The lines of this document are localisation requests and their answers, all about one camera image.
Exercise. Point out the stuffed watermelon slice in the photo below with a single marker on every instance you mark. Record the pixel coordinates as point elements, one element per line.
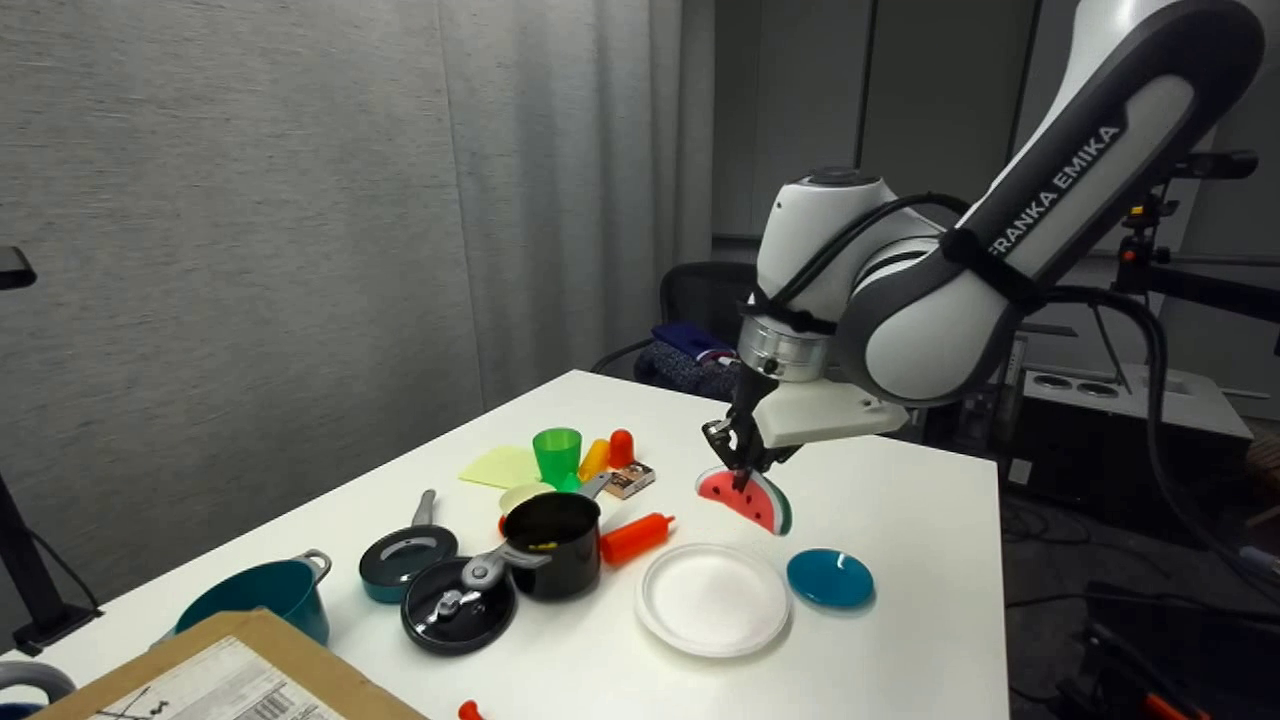
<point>742,500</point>

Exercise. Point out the grey blue round container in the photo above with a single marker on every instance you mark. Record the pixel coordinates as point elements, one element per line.
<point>32,678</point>

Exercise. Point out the red white marker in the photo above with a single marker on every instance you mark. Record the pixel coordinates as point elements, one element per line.
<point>471,710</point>

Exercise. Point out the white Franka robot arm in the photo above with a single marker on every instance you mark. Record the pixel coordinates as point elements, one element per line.
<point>921,333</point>

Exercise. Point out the black office chair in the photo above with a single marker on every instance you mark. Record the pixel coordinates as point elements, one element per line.
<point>703,303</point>

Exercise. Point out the small red toy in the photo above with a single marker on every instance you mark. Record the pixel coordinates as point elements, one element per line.
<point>621,449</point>

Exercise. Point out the yellow orange toy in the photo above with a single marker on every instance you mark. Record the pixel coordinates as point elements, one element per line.
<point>593,463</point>

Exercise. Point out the cardboard box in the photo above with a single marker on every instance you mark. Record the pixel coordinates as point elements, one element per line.
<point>226,675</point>

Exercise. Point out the teal toy pot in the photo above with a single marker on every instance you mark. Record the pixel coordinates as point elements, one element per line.
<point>260,594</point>

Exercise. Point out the black camera tripod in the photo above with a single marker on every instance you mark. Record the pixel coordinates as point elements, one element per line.
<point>24,560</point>

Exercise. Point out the black toy frying pan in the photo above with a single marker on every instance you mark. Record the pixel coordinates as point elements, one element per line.
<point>404,560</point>

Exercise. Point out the grey cabinet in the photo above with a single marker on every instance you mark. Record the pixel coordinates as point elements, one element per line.
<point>1173,402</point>

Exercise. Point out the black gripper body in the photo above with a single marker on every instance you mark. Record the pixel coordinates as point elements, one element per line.
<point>752,402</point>

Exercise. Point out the orange-red toy carrot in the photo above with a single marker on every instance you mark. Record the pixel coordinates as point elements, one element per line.
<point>636,536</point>

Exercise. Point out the green translucent cup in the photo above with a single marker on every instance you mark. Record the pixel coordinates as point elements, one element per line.
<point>556,459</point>

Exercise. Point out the small teal plate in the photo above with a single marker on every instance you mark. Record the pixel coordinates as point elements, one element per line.
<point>829,583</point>

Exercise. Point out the black toy pot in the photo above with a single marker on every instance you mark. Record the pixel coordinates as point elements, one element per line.
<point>555,555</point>

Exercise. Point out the grey curtain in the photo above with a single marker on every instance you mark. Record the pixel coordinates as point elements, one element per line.
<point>575,200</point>

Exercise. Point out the black camera on stand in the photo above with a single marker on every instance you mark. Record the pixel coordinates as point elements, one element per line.
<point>1213,166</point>

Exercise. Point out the blue bag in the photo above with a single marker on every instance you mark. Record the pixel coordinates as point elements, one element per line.
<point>695,349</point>

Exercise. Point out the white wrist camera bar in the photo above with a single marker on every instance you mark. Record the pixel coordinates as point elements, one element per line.
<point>826,410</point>

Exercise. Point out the white plate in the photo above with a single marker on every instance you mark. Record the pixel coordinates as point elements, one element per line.
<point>713,600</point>

